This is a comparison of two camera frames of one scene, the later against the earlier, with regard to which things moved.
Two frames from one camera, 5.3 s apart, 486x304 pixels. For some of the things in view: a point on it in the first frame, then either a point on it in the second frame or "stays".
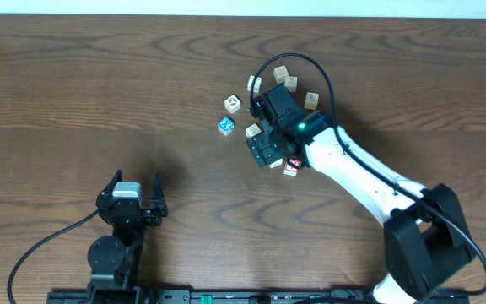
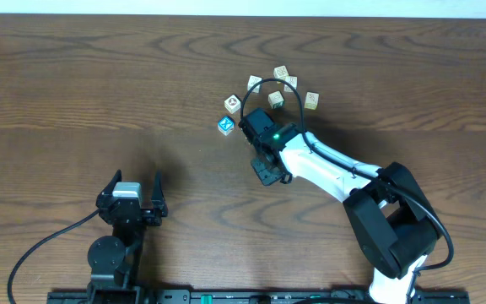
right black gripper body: [271, 146] to [267, 174]
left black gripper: [149, 218] stays
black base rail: [246, 297] stays
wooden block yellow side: [311, 100] stays
